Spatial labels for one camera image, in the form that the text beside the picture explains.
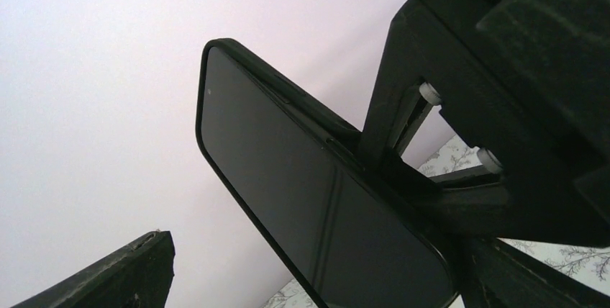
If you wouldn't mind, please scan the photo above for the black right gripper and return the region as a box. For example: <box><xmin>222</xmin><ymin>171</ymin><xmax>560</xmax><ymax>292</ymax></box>
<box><xmin>395</xmin><ymin>0</ymin><xmax>609</xmax><ymax>248</ymax></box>

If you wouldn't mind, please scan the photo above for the black cased phone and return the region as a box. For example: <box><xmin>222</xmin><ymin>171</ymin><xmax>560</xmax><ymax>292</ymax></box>
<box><xmin>196</xmin><ymin>38</ymin><xmax>458</xmax><ymax>307</ymax></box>

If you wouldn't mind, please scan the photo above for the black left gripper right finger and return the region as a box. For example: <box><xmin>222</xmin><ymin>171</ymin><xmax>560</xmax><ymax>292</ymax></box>
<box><xmin>458</xmin><ymin>238</ymin><xmax>609</xmax><ymax>308</ymax></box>

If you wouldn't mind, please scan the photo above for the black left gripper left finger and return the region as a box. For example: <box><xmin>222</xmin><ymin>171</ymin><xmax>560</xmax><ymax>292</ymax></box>
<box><xmin>15</xmin><ymin>231</ymin><xmax>176</xmax><ymax>307</ymax></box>

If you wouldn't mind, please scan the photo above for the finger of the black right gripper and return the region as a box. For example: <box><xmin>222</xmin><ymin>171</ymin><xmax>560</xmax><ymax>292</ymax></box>
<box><xmin>358</xmin><ymin>10</ymin><xmax>438</xmax><ymax>172</ymax></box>

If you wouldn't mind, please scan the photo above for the floral patterned table mat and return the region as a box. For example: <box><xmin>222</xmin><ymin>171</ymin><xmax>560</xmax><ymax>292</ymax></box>
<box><xmin>263</xmin><ymin>135</ymin><xmax>609</xmax><ymax>307</ymax></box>

